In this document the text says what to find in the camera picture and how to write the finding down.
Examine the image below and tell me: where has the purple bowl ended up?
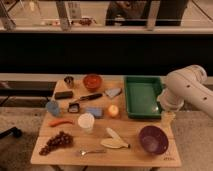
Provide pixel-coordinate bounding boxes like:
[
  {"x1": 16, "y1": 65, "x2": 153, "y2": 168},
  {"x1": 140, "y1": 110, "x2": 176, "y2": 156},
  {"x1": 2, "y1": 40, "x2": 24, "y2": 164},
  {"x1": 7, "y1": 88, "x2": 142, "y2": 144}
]
[{"x1": 138, "y1": 125, "x2": 169, "y2": 155}]

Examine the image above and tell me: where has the seated person in background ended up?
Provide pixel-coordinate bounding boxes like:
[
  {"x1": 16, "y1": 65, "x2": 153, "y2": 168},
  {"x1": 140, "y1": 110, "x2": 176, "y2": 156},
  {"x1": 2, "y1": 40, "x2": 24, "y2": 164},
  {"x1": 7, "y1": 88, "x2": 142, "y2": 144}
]
[{"x1": 105, "y1": 0, "x2": 189, "y2": 26}]

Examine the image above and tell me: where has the white plastic cup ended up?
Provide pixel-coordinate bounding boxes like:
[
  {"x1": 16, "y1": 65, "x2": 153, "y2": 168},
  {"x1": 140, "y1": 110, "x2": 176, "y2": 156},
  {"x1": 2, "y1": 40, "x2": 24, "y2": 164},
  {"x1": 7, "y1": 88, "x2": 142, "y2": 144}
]
[{"x1": 78, "y1": 113, "x2": 95, "y2": 133}]

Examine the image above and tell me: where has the purple grape bunch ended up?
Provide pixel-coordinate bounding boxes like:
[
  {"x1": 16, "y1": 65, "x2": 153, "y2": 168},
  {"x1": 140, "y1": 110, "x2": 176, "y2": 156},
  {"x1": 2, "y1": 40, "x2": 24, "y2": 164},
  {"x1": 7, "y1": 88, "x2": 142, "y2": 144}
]
[{"x1": 39, "y1": 131, "x2": 73, "y2": 156}]

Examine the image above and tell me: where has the yellow red apple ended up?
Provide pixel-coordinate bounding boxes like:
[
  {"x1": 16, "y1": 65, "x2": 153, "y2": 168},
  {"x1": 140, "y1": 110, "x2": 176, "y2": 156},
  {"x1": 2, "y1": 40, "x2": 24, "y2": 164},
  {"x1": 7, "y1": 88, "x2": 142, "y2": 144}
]
[{"x1": 107, "y1": 105, "x2": 119, "y2": 118}]

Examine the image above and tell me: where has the metal fork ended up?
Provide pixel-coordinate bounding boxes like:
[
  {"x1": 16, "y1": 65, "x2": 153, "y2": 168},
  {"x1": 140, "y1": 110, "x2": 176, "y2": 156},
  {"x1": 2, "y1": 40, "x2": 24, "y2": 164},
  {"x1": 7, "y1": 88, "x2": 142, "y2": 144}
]
[{"x1": 77, "y1": 149, "x2": 107, "y2": 156}]

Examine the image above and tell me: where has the blue sponge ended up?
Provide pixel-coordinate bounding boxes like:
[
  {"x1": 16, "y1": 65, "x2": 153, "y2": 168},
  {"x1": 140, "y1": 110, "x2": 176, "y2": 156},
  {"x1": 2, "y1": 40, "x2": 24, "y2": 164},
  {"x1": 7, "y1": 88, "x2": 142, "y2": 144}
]
[{"x1": 86, "y1": 107, "x2": 103, "y2": 118}]

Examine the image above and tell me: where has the small black square container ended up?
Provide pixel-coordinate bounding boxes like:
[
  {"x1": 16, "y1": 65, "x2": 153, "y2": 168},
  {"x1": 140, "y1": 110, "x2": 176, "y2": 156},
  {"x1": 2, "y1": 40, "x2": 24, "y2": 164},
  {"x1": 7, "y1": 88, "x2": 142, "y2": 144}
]
[{"x1": 68, "y1": 103, "x2": 80, "y2": 113}]

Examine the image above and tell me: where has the blue plastic cup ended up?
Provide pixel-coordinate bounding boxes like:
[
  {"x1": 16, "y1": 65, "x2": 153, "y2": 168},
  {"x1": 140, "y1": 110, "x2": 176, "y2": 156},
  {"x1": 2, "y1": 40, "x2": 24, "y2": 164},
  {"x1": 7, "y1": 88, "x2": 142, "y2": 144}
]
[{"x1": 45, "y1": 101, "x2": 60, "y2": 117}]

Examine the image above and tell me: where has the black object on floor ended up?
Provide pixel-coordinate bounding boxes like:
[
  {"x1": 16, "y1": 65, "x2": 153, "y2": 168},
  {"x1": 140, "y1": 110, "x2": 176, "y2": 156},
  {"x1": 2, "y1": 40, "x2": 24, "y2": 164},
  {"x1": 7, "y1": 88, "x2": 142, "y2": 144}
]
[{"x1": 0, "y1": 127, "x2": 22, "y2": 139}]

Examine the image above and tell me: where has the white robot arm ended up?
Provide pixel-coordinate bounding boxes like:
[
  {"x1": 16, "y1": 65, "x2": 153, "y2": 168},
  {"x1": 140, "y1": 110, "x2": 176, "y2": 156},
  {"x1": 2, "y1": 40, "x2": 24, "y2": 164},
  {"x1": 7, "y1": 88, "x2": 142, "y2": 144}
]
[{"x1": 157, "y1": 65, "x2": 213, "y2": 127}]

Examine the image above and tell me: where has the black rectangular block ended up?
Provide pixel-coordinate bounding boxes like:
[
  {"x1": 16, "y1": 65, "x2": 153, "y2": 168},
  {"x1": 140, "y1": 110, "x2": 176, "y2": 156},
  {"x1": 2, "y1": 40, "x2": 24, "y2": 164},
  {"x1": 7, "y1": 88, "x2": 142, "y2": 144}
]
[{"x1": 54, "y1": 91, "x2": 73, "y2": 100}]

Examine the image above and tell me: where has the red bowl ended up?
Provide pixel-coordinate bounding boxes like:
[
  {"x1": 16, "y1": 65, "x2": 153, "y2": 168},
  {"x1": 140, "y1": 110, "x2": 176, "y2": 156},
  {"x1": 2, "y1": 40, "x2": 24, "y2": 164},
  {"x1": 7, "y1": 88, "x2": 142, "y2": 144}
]
[{"x1": 83, "y1": 74, "x2": 102, "y2": 92}]

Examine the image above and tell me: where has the green plastic tray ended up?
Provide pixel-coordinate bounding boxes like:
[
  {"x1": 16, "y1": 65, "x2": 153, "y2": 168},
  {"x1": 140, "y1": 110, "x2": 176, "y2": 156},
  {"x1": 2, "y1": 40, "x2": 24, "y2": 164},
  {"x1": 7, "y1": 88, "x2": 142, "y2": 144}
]
[{"x1": 124, "y1": 76, "x2": 163, "y2": 119}]

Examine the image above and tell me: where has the peeled banana toy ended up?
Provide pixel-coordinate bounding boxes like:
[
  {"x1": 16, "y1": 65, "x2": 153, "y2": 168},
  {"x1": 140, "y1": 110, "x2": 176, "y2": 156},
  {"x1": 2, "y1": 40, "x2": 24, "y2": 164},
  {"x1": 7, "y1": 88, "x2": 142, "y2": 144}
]
[{"x1": 101, "y1": 128, "x2": 130, "y2": 149}]

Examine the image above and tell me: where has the small metal cup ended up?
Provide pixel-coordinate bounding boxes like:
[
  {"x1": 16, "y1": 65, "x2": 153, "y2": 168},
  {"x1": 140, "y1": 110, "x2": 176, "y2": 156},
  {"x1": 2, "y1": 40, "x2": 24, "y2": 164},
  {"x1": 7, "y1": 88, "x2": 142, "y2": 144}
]
[{"x1": 64, "y1": 76, "x2": 74, "y2": 88}]

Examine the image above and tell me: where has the black handled knife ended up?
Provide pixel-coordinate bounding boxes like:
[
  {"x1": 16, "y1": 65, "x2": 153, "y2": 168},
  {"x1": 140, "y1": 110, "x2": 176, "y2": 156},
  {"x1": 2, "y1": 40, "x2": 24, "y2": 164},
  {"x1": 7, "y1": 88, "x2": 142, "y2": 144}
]
[{"x1": 71, "y1": 93, "x2": 103, "y2": 103}]

